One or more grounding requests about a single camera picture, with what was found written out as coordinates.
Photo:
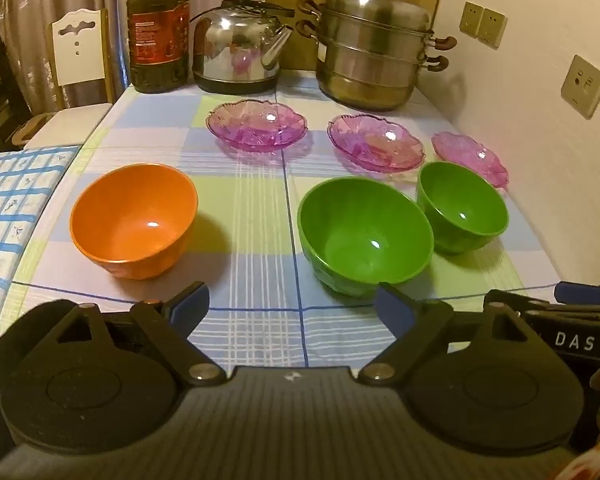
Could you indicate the orange bowl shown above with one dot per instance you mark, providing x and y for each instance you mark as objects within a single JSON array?
[{"x": 130, "y": 220}]

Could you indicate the purple glass plate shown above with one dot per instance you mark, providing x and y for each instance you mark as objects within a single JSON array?
[
  {"x": 375, "y": 142},
  {"x": 472, "y": 155},
  {"x": 257, "y": 125}
]

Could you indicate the checkered tablecloth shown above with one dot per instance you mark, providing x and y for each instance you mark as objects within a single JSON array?
[{"x": 250, "y": 210}]

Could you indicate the white chair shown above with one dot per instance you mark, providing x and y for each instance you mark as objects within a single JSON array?
[{"x": 77, "y": 55}]

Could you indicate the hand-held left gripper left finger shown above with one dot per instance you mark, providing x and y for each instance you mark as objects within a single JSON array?
[{"x": 192, "y": 301}]

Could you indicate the cooking oil bottle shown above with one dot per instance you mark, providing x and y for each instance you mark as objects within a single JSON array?
[{"x": 157, "y": 25}]

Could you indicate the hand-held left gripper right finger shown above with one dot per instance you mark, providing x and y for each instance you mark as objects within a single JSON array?
[{"x": 394, "y": 305}]

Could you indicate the small green bowl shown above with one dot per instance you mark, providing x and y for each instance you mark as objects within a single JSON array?
[{"x": 462, "y": 210}]

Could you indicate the blue white patterned cloth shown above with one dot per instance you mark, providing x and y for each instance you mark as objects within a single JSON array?
[{"x": 15, "y": 195}]

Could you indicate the steel kettle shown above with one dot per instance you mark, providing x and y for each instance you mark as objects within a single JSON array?
[{"x": 230, "y": 45}]

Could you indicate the steel steamer pot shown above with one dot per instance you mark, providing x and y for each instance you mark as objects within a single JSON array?
[{"x": 370, "y": 50}]

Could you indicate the large beige wall socket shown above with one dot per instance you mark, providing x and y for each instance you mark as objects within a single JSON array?
[{"x": 584, "y": 87}]

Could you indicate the large green bowl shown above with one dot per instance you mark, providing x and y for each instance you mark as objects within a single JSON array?
[{"x": 365, "y": 232}]

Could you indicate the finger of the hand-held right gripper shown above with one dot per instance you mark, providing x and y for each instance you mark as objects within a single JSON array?
[{"x": 575, "y": 293}]

